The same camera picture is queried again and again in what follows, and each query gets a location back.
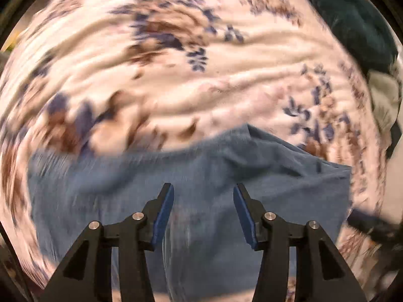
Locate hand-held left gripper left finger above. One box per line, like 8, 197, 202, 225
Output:
39, 182, 175, 302

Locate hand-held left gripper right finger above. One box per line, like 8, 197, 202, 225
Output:
233, 182, 367, 302

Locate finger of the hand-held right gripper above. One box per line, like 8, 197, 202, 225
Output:
346, 208, 403, 249

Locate blue denim pants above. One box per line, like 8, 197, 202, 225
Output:
27, 124, 353, 302

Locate light green garment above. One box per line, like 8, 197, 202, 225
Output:
367, 42, 403, 136

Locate floral bed cover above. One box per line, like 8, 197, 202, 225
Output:
0, 0, 403, 302

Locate dark teal blanket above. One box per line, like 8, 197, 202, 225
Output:
290, 0, 399, 76

